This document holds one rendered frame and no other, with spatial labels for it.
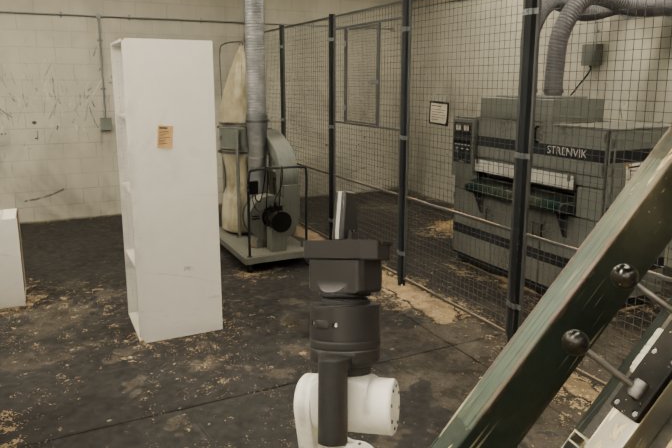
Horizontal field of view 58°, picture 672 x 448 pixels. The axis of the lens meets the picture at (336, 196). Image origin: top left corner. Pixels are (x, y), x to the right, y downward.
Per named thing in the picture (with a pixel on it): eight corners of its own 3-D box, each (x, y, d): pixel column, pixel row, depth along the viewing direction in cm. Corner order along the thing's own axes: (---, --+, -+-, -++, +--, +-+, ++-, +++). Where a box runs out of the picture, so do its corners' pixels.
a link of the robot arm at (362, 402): (401, 333, 77) (401, 424, 76) (321, 330, 80) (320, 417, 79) (382, 346, 66) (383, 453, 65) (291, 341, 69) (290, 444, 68)
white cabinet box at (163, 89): (128, 314, 468) (110, 43, 430) (202, 302, 493) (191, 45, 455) (140, 344, 414) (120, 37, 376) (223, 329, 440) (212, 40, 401)
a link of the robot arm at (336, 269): (332, 241, 84) (332, 328, 82) (283, 240, 76) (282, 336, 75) (409, 240, 76) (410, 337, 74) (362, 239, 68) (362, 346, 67)
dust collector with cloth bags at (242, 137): (208, 241, 682) (200, 41, 641) (266, 234, 713) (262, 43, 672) (245, 275, 562) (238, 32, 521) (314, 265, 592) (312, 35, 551)
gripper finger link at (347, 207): (353, 192, 78) (353, 241, 77) (337, 190, 75) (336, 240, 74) (362, 192, 76) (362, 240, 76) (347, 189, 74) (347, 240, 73)
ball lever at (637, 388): (632, 402, 87) (553, 343, 89) (647, 381, 87) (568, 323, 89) (642, 408, 83) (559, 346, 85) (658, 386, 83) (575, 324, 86)
